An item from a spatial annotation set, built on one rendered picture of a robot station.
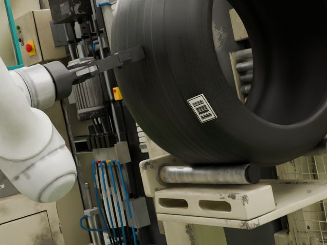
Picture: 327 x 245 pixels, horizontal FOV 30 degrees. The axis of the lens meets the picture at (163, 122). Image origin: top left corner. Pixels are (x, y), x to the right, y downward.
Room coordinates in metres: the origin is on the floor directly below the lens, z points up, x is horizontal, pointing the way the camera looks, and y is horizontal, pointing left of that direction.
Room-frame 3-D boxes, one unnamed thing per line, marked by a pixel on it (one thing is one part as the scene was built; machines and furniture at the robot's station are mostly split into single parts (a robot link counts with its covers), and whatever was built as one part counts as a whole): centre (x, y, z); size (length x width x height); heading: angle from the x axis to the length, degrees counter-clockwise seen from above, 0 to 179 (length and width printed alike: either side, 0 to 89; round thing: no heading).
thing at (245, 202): (1.48, -0.07, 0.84); 0.36 x 0.09 x 0.06; 35
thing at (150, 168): (1.71, -0.08, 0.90); 0.40 x 0.03 x 0.10; 125
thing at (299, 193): (1.56, -0.19, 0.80); 0.37 x 0.36 x 0.02; 125
